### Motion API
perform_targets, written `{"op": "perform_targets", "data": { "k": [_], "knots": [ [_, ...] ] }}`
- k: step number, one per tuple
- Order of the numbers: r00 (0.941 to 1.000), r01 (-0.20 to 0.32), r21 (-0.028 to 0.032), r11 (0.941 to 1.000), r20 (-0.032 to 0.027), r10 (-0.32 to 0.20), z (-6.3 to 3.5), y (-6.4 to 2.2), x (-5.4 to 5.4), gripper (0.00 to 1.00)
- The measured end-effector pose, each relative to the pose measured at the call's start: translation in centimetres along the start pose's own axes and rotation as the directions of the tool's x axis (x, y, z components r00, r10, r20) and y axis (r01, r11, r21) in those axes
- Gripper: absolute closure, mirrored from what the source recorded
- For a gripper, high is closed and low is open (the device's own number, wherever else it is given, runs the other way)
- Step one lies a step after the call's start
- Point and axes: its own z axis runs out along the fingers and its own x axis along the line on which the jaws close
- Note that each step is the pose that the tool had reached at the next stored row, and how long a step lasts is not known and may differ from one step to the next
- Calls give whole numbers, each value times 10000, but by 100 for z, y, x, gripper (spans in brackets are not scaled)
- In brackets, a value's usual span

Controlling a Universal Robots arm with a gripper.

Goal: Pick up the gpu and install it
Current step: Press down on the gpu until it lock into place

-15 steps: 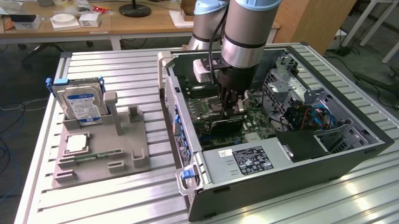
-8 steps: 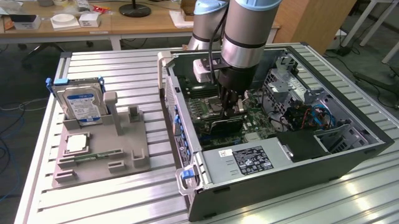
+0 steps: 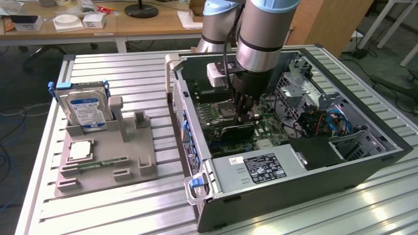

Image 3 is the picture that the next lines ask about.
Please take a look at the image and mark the green motherboard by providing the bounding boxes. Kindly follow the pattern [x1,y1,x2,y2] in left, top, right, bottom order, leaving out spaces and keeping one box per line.
[193,82,293,159]

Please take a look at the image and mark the brown box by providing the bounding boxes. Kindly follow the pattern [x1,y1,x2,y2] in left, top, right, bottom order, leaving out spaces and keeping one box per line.
[0,18,16,35]

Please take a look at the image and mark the white metal table frame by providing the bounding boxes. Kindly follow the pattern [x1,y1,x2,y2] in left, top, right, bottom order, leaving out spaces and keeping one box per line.
[358,0,418,67]

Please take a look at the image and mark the white round holder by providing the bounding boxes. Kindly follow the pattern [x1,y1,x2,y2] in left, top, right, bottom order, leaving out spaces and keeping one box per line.
[54,14,86,33]

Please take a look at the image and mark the black power connector bundle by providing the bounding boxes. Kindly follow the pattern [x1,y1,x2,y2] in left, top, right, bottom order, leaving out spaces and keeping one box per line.
[299,111,327,138]

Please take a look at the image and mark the white floor device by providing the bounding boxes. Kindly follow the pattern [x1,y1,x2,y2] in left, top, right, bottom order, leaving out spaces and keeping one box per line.
[342,31,365,53]

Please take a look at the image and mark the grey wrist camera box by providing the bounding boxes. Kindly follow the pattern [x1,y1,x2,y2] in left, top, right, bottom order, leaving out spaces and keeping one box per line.
[206,63,242,88]

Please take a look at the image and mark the black lamp base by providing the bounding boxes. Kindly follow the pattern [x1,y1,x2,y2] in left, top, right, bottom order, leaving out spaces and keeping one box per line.
[124,0,160,19]

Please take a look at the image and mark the black RAM slot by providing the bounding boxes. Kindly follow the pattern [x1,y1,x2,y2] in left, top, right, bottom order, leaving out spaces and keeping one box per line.
[198,90,235,98]
[199,95,235,103]
[197,88,235,96]
[198,93,235,101]

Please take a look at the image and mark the white papers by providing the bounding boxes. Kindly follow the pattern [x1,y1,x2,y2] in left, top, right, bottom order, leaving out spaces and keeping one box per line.
[178,11,205,30]

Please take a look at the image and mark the wooden cabinet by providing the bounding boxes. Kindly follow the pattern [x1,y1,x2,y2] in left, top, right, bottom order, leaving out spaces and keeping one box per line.
[287,0,376,58]

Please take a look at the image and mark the CPU socket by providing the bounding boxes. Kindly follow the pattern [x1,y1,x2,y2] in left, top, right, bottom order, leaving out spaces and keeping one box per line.
[214,101,237,118]

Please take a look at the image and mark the hard disk blue label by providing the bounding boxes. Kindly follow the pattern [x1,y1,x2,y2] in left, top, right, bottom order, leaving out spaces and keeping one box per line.
[63,91,111,134]

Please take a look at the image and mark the silver CPU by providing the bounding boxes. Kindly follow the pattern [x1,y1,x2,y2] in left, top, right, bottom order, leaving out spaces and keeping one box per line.
[70,141,95,160]

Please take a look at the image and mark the blue wire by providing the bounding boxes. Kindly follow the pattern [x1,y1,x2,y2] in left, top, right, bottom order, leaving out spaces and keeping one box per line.
[326,109,353,136]

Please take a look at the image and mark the white box black lid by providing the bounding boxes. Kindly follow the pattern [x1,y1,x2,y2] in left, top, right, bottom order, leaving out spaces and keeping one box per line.
[8,14,46,32]

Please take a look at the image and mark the grey power supply unit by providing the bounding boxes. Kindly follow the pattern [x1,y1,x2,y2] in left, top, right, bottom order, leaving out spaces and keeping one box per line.
[209,143,310,193]

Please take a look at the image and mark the silver chipset heatsink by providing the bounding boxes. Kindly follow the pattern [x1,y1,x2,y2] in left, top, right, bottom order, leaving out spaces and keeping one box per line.
[257,139,278,149]

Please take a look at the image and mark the perforated metal disk bay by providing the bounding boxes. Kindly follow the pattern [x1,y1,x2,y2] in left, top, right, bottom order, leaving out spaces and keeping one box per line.
[277,58,329,118]

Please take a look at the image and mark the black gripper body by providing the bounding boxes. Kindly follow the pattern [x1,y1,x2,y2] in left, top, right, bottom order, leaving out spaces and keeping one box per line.
[233,68,273,100]

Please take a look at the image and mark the black open PC case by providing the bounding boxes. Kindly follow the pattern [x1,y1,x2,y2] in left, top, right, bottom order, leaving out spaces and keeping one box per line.
[164,47,414,233]

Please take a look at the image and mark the grey parts rack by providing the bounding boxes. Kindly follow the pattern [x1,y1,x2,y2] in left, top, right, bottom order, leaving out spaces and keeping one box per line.
[54,95,158,199]

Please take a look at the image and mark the green RAM stick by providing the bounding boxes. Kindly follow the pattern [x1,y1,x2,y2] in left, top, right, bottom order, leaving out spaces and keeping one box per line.
[76,158,127,171]
[209,119,238,132]

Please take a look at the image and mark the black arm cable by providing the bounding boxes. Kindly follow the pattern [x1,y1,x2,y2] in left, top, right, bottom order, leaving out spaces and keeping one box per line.
[223,0,246,90]

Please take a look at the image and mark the open grey metal disk bay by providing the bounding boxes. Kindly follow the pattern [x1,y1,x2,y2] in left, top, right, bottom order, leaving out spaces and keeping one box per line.
[329,129,394,163]

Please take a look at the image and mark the green GPU black cooler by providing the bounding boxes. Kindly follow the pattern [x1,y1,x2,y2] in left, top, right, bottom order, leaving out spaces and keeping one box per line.
[218,123,257,142]

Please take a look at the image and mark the small white labelled box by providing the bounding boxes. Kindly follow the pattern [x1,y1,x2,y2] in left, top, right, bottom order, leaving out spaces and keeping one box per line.
[82,13,108,29]

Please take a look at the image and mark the cardboard box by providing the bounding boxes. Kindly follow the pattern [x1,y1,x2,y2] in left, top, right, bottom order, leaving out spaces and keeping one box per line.
[189,0,206,17]

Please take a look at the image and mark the blue disk carrier bracket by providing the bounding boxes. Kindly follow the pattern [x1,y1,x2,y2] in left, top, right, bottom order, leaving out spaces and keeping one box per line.
[48,79,111,103]

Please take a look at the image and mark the pale plastic case handle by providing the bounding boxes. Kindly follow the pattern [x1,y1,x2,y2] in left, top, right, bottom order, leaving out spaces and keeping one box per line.
[164,54,181,94]
[183,172,213,205]

